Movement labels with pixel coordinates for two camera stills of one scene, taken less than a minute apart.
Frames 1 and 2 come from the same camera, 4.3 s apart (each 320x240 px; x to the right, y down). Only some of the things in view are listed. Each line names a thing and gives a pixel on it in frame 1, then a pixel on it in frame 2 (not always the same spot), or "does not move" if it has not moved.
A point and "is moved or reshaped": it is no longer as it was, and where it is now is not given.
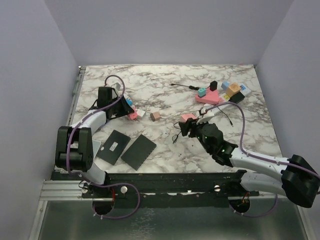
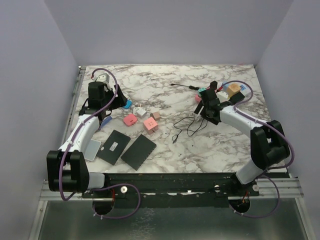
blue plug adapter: (129, 102) does not move
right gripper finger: (184, 127) to (200, 108)
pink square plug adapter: (132, 116) is moved or reshaped
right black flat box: (138, 152) does not move
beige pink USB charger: (155, 116) does not move
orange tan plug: (233, 88) does not move
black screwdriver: (190, 87) does not move
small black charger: (213, 86) does not move
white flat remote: (96, 145) does not move
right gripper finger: (192, 123) to (206, 114)
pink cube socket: (184, 117) to (150, 125)
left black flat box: (113, 147) does not move
